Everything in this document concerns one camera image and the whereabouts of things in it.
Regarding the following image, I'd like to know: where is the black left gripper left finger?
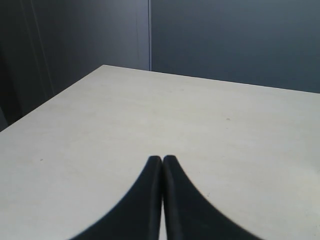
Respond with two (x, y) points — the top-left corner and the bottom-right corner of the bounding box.
(73, 155), (162, 240)

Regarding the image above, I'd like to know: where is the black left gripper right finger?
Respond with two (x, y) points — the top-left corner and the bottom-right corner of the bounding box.
(162, 155), (260, 240)

